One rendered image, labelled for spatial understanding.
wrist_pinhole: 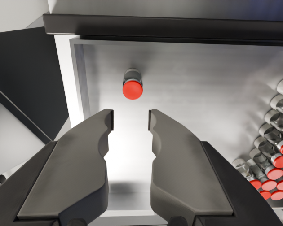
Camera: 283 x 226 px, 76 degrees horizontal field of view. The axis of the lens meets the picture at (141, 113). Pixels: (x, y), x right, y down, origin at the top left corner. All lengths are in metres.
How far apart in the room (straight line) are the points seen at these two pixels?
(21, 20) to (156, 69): 1.07
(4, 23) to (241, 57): 1.20
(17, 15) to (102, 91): 1.05
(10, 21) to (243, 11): 1.16
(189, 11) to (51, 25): 0.14
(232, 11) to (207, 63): 0.06
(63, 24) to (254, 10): 0.20
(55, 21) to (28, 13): 1.01
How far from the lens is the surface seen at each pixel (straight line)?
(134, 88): 0.18
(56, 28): 0.21
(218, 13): 0.24
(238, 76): 0.26
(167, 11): 0.22
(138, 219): 1.25
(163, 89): 0.23
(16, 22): 1.26
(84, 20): 0.20
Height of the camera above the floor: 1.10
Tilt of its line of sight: 61 degrees down
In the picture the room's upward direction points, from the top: 175 degrees clockwise
